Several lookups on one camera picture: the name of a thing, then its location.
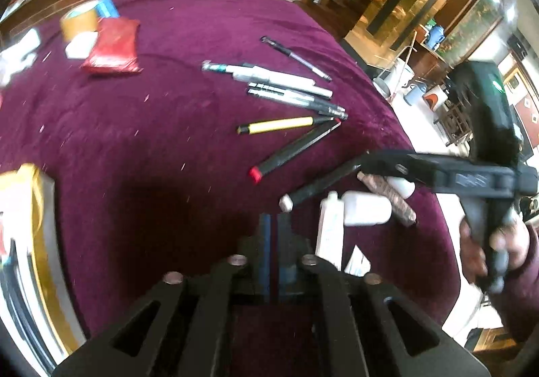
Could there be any person's right hand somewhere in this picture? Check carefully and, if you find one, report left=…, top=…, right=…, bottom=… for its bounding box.
left=459, top=217, right=531, bottom=292

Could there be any brown packing tape roll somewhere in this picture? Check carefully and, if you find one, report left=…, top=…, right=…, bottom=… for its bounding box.
left=60, top=6, right=99, bottom=41

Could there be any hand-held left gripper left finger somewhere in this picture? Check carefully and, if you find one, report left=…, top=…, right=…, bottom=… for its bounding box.
left=53, top=213, right=270, bottom=377

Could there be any small white bottle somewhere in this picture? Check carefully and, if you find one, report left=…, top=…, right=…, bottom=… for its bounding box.
left=387, top=177, right=415, bottom=198

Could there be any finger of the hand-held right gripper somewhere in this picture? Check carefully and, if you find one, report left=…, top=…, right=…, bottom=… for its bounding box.
left=361, top=168, right=454, bottom=194
left=359, top=150, right=448, bottom=175

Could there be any thin black gel pen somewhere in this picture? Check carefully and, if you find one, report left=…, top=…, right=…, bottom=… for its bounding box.
left=261, top=37, right=332, bottom=82

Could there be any white glove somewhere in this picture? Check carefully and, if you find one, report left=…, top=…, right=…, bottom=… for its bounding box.
left=0, top=29, right=40, bottom=85

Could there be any yellow black pen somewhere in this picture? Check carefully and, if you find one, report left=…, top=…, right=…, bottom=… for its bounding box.
left=236, top=116, right=335, bottom=135

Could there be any white paper slip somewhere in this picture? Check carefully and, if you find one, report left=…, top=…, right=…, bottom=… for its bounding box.
left=343, top=246, right=371, bottom=277

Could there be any white bin orange mark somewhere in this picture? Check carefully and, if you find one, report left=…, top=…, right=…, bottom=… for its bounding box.
left=423, top=86, right=449, bottom=110

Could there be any small blue cylinder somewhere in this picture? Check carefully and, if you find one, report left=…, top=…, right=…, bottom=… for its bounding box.
left=96, top=0, right=121, bottom=20

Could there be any white eraser block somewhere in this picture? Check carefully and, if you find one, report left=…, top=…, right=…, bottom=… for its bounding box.
left=65, top=32, right=99, bottom=60

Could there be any gold-rimmed white tray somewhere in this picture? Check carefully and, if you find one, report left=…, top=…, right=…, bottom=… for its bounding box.
left=0, top=163, right=91, bottom=371

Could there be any white bucket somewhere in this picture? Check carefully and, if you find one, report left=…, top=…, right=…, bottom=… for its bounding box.
left=381, top=59, right=415, bottom=95

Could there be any silver clear pen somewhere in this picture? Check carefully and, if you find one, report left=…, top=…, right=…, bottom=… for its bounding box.
left=248, top=90, right=349, bottom=120

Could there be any pinkish patterned tube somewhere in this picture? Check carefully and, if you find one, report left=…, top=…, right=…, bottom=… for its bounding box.
left=357, top=172, right=417, bottom=227

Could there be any blue water jug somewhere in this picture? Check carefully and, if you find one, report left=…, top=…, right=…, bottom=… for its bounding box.
left=426, top=25, right=446, bottom=50

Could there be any red foil packet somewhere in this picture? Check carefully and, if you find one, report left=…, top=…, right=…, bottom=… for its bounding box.
left=80, top=18, right=144, bottom=74

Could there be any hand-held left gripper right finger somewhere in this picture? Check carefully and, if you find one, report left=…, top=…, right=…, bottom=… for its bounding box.
left=276, top=213, right=491, bottom=377

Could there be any thick white pen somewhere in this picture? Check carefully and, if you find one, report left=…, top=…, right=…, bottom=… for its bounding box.
left=231, top=66, right=316, bottom=87

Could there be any black marker red cap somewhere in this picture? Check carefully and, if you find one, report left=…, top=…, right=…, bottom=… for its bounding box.
left=248, top=118, right=343, bottom=184

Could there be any black marker pale cap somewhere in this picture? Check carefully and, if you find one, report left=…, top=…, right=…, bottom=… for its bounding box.
left=279, top=162, right=365, bottom=213

